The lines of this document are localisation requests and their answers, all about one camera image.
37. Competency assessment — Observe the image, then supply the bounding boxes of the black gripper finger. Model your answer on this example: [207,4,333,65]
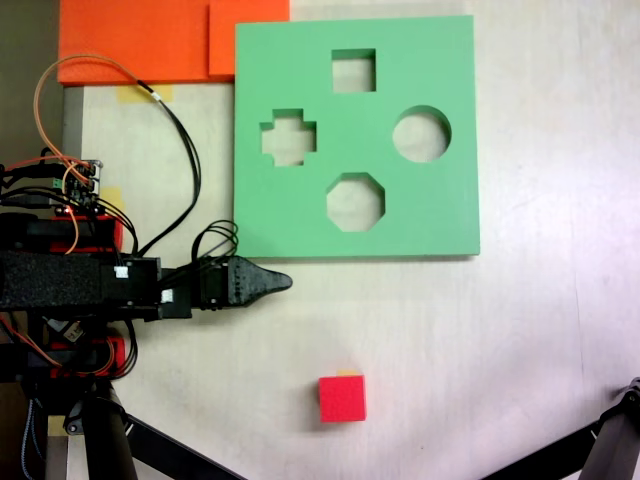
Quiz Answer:
[227,255,295,308]

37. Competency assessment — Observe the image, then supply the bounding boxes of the red square block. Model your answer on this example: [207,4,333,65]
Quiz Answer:
[318,374,369,424]

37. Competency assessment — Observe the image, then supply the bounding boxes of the large orange flat block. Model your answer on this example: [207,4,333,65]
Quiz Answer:
[57,0,290,85]

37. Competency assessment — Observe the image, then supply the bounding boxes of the black power converter board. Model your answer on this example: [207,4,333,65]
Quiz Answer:
[45,317,87,345]

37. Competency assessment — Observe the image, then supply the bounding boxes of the motor driver circuit board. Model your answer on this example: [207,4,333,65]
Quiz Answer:
[51,158,104,217]

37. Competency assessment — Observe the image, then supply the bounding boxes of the black table clamp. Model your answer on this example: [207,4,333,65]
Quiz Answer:
[0,213,99,242]
[0,349,99,374]

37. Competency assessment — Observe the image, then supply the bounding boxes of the green shape sorting board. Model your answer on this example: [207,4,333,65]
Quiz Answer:
[232,14,482,263]

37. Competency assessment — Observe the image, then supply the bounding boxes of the black tripod leg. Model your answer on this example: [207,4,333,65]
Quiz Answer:
[479,377,640,480]
[63,384,247,480]

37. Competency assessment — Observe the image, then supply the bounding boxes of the black gripper cable loops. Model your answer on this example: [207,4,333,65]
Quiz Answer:
[192,219,241,262]

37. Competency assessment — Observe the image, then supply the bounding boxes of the long black motor cable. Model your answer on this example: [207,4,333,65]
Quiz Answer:
[135,79,203,258]

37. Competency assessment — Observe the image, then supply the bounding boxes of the orange and red wires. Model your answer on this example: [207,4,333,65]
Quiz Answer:
[0,314,119,377]

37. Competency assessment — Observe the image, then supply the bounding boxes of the short orange wire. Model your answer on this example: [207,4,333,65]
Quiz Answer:
[0,156,84,255]

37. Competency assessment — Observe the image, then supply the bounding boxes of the black USB cable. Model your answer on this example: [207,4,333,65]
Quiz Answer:
[0,192,57,210]

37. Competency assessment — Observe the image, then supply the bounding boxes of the long looped orange wire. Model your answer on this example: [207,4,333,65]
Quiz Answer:
[32,53,151,164]

